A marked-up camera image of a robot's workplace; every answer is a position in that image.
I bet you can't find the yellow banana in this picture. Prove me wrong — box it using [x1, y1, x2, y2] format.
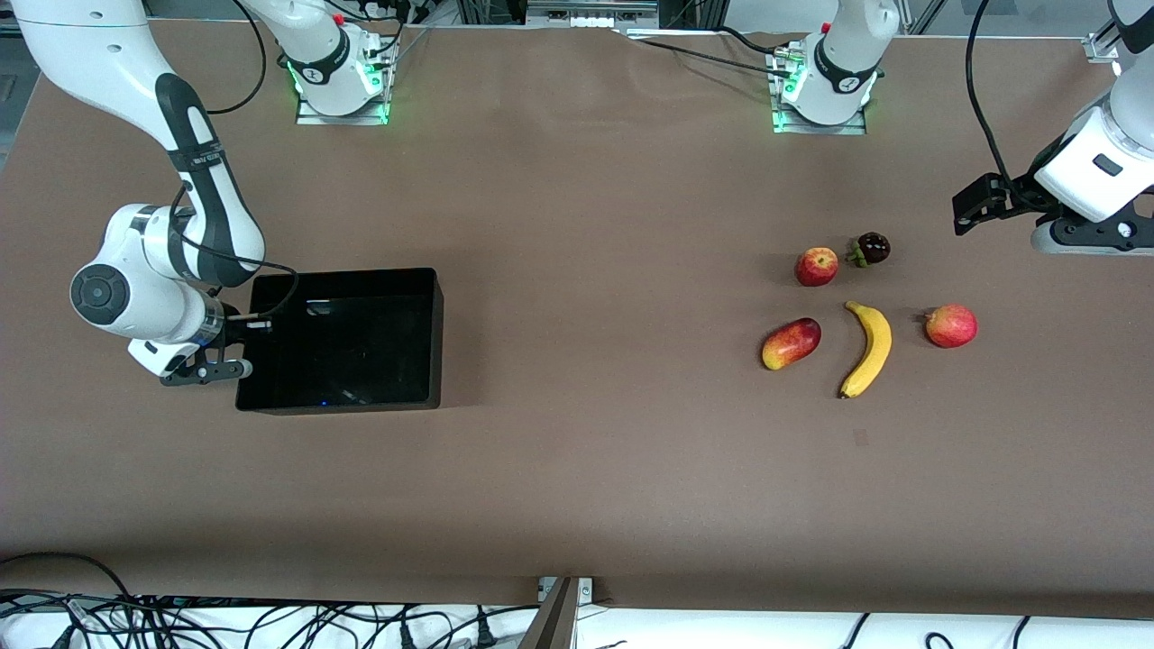
[838, 300, 893, 399]

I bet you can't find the red yellow apple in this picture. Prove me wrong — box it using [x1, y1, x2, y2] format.
[795, 247, 839, 288]

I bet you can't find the black plastic box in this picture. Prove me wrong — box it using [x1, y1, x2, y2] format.
[235, 267, 444, 416]

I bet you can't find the red apple right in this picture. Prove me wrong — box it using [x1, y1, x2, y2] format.
[921, 304, 979, 349]

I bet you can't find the dark purple mangosteen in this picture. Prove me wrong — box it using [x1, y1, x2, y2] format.
[846, 232, 892, 269]

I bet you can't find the red yellow mango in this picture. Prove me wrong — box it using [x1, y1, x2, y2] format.
[762, 317, 822, 371]

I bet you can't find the grey power strip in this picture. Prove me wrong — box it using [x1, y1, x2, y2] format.
[526, 0, 661, 32]

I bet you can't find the dark metal bar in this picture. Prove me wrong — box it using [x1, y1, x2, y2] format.
[518, 577, 580, 649]

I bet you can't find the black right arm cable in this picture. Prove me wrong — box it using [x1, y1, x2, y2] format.
[168, 0, 299, 330]

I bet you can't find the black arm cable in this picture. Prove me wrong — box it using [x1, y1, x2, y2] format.
[168, 0, 299, 330]
[965, 0, 1051, 213]

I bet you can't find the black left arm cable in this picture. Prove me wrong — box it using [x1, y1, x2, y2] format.
[965, 0, 1051, 213]

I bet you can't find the aluminium frame profile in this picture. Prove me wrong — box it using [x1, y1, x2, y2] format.
[1085, 0, 1128, 64]

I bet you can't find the black table cable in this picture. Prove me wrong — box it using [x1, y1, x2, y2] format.
[631, 36, 781, 78]

